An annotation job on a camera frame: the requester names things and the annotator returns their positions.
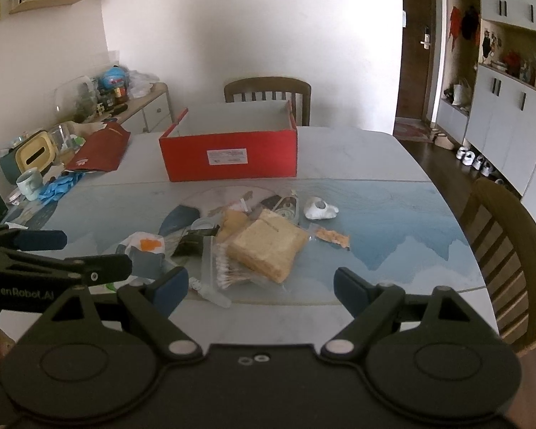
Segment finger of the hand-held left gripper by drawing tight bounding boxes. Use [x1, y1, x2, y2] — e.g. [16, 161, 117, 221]
[0, 228, 68, 251]
[0, 250, 133, 287]

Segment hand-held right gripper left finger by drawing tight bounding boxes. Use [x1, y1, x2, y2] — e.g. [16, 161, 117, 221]
[47, 266, 203, 362]

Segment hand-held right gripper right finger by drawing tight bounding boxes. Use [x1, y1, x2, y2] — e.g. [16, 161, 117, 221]
[322, 267, 476, 360]

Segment white packet with orange print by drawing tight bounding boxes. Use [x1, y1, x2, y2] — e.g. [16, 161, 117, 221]
[116, 231, 166, 271]

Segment clear plastic tube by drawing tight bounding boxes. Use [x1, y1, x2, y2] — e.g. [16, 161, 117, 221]
[190, 277, 232, 309]

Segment dark green packet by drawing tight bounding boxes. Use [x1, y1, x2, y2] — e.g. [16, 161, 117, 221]
[170, 228, 219, 260]

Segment bag of cotton swabs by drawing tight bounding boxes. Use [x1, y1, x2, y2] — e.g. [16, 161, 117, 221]
[201, 237, 252, 296]

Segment clear packet with orange snack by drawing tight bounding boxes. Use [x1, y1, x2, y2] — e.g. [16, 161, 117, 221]
[310, 226, 351, 251]

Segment dark blue pouch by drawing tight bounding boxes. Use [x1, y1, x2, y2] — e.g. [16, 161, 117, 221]
[158, 204, 200, 237]

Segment tan round toy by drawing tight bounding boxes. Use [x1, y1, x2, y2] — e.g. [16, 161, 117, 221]
[217, 209, 251, 242]

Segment white shell-shaped object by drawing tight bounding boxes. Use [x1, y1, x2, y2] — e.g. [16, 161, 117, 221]
[304, 197, 339, 221]

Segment bagged sliced bread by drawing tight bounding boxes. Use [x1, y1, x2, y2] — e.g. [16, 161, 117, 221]
[228, 209, 310, 284]

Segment grey round gadget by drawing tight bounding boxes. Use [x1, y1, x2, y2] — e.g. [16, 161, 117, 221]
[268, 191, 301, 226]

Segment red cardboard box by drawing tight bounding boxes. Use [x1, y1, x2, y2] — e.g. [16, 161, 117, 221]
[158, 100, 299, 183]

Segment blue rubber gloves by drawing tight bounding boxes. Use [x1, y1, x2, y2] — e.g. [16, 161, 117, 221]
[38, 172, 86, 202]

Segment pale green mug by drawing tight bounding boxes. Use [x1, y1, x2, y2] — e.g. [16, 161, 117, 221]
[16, 167, 44, 202]

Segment green and yellow tissue box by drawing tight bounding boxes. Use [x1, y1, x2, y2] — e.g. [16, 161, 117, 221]
[0, 129, 56, 175]

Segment clear glass dome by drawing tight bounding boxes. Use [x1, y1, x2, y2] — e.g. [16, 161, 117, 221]
[54, 76, 94, 123]

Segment wooden chair with slat back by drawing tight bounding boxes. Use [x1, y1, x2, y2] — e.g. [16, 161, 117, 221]
[224, 77, 312, 127]
[458, 178, 536, 355]

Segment white sideboard with wooden top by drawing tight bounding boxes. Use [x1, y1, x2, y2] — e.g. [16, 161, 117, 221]
[96, 83, 173, 134]

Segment patterned door mat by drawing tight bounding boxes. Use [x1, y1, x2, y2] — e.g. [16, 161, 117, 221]
[393, 118, 434, 141]

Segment beige slippers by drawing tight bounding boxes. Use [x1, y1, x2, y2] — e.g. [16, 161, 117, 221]
[429, 129, 455, 150]

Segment blue globe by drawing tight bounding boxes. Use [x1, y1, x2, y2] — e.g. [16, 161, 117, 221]
[99, 66, 129, 92]

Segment row of white shoes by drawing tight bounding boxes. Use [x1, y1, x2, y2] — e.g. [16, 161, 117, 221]
[456, 145, 507, 186]

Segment white plastic bag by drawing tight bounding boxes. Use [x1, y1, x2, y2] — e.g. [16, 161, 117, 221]
[127, 70, 162, 99]

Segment white tote bag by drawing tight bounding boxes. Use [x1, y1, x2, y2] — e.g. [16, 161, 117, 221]
[451, 78, 474, 108]

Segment brown wooden door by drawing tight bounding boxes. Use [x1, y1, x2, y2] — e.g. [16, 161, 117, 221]
[395, 0, 438, 121]

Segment red hanging garment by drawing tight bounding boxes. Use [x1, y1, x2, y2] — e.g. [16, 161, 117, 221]
[449, 6, 464, 50]

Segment wooden wall shelf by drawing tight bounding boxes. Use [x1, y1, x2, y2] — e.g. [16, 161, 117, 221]
[9, 0, 90, 15]

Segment white wall cabinet unit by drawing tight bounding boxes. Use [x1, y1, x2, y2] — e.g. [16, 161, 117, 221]
[433, 0, 536, 197]

